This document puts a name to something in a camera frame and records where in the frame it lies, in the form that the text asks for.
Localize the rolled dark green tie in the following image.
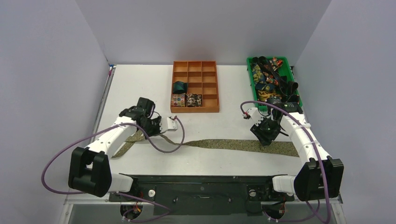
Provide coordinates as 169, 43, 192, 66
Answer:
172, 81, 188, 94

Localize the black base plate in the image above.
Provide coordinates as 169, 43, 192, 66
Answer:
127, 175, 294, 216

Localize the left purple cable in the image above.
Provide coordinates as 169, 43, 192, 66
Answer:
41, 116, 185, 196

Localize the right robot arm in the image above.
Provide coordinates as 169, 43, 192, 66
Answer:
243, 97, 344, 201

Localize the pile of patterned ties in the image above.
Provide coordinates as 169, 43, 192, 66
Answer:
250, 56, 300, 103

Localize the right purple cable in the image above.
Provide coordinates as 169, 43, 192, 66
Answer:
240, 100, 332, 224

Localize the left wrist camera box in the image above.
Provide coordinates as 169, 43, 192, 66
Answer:
160, 117, 178, 133

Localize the rolled dotted colourful tie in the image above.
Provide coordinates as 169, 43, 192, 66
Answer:
170, 93, 186, 107

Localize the rolled black floral tie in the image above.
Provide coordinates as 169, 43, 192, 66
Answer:
186, 94, 203, 107

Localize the purple cable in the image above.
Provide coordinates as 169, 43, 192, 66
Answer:
240, 100, 332, 224
41, 116, 185, 196

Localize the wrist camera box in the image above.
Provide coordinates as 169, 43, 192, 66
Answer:
160, 117, 178, 133
243, 107, 266, 126

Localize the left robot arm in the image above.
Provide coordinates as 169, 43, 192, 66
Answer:
68, 98, 162, 201

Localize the aluminium frame rail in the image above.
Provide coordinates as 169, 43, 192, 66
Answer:
60, 192, 346, 224

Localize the olive floral patterned tie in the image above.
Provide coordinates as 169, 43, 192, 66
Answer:
112, 131, 298, 159

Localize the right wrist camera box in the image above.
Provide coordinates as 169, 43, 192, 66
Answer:
243, 107, 266, 126

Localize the orange compartment tray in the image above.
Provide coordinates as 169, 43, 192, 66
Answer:
170, 61, 220, 113

